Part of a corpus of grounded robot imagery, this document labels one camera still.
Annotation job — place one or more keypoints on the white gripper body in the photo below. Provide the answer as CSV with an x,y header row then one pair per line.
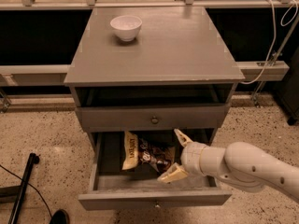
x,y
192,158

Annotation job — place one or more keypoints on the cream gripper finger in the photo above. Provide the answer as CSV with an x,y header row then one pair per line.
x,y
183,139
175,172

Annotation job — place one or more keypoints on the brown and cream chip bag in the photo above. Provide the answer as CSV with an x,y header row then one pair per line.
x,y
139,151

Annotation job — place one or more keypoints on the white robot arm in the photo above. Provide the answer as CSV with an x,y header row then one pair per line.
x,y
241,165

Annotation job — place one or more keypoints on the closed grey top drawer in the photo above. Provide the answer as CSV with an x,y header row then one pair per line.
x,y
138,118

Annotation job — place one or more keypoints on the brass middle drawer knob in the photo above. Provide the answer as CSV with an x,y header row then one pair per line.
x,y
157,205

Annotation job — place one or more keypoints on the grey wooden drawer cabinet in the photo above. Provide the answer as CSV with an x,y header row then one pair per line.
x,y
177,59

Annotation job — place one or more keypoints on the open grey middle drawer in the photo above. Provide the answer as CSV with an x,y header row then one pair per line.
x,y
113,188

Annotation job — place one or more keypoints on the round brass top knob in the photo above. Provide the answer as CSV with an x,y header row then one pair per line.
x,y
154,120

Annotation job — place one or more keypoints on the white ceramic bowl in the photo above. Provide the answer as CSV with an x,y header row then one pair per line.
x,y
126,27

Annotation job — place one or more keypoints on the black metal stand leg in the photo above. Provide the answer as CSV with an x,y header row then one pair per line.
x,y
16,194

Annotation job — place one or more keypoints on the metal railing frame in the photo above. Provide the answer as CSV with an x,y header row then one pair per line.
x,y
39,38

